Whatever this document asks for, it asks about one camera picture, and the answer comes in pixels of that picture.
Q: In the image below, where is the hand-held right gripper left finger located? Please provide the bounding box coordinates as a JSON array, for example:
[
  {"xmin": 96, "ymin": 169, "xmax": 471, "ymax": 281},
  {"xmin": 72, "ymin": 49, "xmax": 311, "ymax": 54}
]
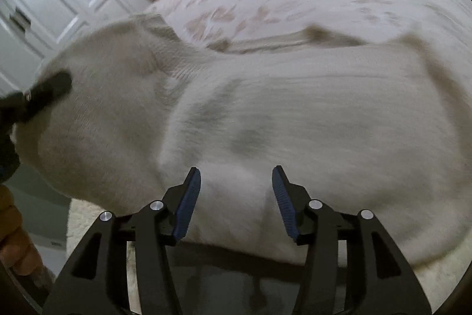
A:
[{"xmin": 42, "ymin": 167, "xmax": 202, "ymax": 315}]

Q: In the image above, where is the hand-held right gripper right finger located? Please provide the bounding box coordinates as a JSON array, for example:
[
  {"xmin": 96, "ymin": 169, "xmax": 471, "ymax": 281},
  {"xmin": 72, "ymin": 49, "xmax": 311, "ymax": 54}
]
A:
[{"xmin": 272, "ymin": 165, "xmax": 432, "ymax": 315}]

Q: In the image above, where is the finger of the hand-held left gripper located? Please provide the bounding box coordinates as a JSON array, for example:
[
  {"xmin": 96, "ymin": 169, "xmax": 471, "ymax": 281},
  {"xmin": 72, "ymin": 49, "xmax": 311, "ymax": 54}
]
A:
[{"xmin": 23, "ymin": 71, "xmax": 73, "ymax": 124}]

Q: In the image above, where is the cream sweater with black hearts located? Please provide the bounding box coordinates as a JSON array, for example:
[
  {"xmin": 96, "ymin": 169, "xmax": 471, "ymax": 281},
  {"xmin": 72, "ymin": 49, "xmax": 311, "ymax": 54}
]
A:
[{"xmin": 11, "ymin": 13, "xmax": 472, "ymax": 271}]

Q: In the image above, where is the person's left hand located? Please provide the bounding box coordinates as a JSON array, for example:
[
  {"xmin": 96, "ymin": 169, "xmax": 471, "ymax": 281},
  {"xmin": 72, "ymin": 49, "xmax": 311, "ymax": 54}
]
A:
[{"xmin": 0, "ymin": 186, "xmax": 42, "ymax": 277}]

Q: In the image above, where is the grey bed frame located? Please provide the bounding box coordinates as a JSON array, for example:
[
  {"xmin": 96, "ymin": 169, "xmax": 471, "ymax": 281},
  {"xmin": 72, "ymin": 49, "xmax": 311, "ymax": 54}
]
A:
[{"xmin": 127, "ymin": 241, "xmax": 347, "ymax": 315}]

